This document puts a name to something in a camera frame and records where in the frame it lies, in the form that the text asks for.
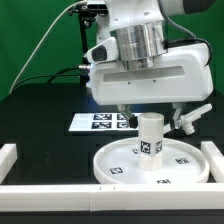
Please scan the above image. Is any black camera stand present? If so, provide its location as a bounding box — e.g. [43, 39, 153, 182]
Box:
[68, 0, 108, 85]

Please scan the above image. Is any white round table top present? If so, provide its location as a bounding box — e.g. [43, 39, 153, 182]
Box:
[93, 137, 210, 184]

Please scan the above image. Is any white left fence wall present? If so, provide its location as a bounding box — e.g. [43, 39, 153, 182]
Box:
[0, 144, 17, 185]

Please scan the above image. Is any black cable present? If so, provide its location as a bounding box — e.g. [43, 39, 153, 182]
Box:
[13, 66, 91, 92]

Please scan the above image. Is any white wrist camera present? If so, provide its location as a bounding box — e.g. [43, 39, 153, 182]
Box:
[87, 37, 119, 63]

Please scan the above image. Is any white table base part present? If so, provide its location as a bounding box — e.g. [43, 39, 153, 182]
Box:
[163, 104, 212, 135]

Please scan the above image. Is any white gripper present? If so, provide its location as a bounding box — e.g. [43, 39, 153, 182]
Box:
[90, 44, 213, 129]

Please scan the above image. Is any white right fence wall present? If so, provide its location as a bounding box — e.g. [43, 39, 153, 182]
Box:
[201, 141, 224, 183]

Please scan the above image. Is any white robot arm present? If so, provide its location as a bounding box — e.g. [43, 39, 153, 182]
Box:
[87, 0, 215, 128]

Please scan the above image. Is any white cable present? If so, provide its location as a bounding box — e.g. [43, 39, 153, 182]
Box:
[8, 0, 87, 95]

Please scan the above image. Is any white front fence wall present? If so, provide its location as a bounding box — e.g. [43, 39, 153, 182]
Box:
[0, 183, 224, 212]

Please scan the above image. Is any white fence wall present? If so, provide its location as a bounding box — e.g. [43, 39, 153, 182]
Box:
[0, 144, 17, 185]
[201, 141, 224, 183]
[0, 183, 224, 212]

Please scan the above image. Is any white marker sheet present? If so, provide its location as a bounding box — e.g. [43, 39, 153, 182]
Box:
[69, 113, 130, 132]

